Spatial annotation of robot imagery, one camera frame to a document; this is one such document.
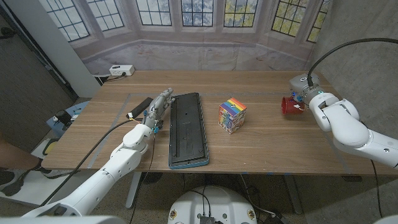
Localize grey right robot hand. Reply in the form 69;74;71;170
288;73;324;105

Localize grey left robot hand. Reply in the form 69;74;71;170
142;87;175;131

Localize red speckled enamel cup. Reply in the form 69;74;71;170
281;96;306;116

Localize rainbow puzzle cube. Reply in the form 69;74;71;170
218;97;248;135

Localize small flat black device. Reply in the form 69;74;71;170
126;96;154;119

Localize black keyboard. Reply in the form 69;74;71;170
168;91;210;170

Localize white power strip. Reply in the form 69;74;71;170
109;64;136;77

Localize printed window backdrop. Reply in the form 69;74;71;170
37;0;332;76

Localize blue floor stand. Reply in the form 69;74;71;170
46;100;91;138

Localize grey table leg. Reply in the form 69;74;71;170
125;171;142;209
282;175;304;215

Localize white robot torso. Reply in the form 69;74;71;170
167;185;258;224

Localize yellow black floor item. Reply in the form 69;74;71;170
42;139;60;156

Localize person bare leg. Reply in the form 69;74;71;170
0;133;41;170

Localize grey black sneaker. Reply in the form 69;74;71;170
0;166;75;197

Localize thin black left wrist cable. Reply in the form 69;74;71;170
129;133;155;224

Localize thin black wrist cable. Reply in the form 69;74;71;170
371;159;384;219
129;133;155;224

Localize black power strip cord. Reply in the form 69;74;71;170
99;72;127;83

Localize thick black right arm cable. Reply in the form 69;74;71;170
307;37;398;88

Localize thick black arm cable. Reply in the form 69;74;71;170
40;118;144;206
307;37;398;88

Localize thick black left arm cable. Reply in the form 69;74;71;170
40;118;144;206

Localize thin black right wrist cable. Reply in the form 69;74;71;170
371;159;384;219

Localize white floor cable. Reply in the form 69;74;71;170
239;174;277;217

